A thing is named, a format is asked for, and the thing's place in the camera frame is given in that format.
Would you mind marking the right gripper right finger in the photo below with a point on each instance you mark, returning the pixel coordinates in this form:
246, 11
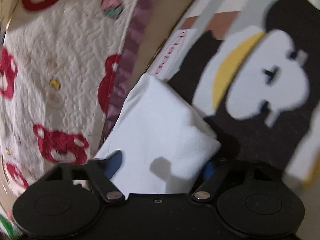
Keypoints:
205, 187

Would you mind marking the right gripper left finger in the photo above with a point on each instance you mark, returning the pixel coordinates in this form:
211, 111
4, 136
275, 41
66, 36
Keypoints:
100, 173

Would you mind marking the white t-shirt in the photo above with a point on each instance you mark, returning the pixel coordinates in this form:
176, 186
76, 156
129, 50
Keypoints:
163, 140

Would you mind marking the bedside clutter items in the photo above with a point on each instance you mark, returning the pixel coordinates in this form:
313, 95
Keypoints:
8, 229

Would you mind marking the white quilt red bears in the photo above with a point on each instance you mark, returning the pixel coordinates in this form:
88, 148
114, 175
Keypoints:
62, 79

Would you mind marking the panda cartoon blanket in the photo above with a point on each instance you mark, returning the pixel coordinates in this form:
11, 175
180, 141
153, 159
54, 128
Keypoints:
250, 68

